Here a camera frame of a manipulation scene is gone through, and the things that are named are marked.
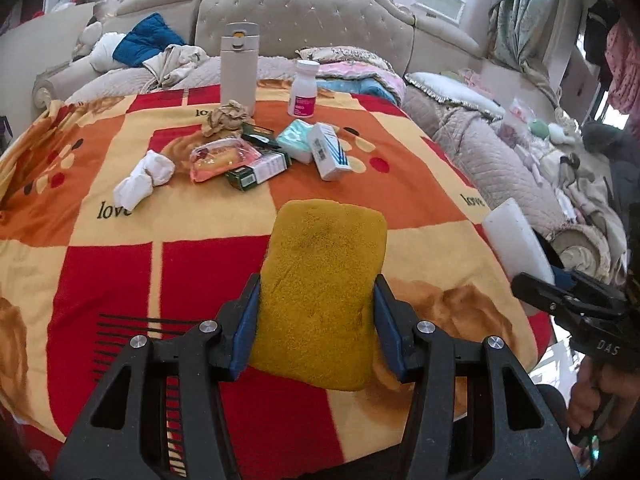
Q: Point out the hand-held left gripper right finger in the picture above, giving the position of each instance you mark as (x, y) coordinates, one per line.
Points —
(389, 332)

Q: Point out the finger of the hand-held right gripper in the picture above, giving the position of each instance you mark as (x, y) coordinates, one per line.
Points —
(562, 272)
(550, 297)

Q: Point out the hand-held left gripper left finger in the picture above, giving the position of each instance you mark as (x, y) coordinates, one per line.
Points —
(245, 332)

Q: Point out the white foam block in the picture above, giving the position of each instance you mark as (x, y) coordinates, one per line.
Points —
(515, 240)

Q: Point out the yellow sponge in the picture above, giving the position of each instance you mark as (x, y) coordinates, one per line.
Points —
(320, 285)

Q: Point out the person's right hand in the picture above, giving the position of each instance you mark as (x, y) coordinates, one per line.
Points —
(605, 400)

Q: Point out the red orange printed blanket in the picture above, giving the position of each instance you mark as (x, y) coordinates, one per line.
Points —
(150, 270)

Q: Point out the beige quilted bedspread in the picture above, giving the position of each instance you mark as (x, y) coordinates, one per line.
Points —
(490, 160)

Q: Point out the green round plush toy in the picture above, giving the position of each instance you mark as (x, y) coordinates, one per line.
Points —
(540, 129)

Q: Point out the dark green box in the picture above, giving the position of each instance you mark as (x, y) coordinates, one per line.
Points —
(260, 172)

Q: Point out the clear bag red print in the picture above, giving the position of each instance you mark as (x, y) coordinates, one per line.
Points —
(515, 117)

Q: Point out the pink snack packet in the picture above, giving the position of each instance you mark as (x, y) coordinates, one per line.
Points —
(220, 160)

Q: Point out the white rolled sock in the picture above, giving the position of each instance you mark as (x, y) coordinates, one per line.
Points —
(145, 175)

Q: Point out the white box blue stripes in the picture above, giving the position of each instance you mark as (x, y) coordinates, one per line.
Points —
(327, 152)

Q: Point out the dark flat packet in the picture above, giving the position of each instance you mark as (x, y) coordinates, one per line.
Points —
(260, 140)

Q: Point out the teal tissue pack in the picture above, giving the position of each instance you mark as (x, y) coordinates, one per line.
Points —
(295, 141)

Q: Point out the pink dotted garment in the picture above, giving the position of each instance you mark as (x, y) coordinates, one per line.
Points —
(625, 70)

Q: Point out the white frilled pillow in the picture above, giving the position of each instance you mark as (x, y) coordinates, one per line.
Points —
(450, 91)

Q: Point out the crumpled brown paper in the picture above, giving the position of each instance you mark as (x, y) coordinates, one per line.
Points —
(227, 117)

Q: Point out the dark hanging garment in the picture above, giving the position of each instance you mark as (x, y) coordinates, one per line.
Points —
(600, 35)

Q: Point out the light blue folded blanket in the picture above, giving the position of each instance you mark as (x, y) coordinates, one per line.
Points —
(350, 89)

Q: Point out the white pill bottle pink label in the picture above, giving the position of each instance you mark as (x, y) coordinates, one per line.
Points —
(302, 90)

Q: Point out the pink folded blanket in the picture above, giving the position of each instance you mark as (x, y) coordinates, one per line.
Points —
(380, 82)

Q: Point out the pale floral curtain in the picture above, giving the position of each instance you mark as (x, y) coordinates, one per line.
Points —
(530, 20)

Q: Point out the cream thermos bottle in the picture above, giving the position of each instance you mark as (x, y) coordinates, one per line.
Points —
(239, 70)

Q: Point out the beige crumpled garment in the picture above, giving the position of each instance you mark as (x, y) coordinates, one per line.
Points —
(175, 65)

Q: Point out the floral frilled cushion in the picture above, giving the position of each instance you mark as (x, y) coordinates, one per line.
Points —
(345, 57)

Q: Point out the white fuzzy bed cover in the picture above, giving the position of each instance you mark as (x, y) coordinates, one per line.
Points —
(115, 82)

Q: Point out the blue quilted jacket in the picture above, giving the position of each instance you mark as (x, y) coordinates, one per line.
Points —
(147, 40)

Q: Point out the beige tufted headboard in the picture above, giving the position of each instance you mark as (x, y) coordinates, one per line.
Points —
(310, 15)

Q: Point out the cream plush toy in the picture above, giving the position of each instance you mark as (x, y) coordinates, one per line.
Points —
(89, 37)

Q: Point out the white cabinet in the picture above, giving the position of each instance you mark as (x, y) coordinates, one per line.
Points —
(45, 45)

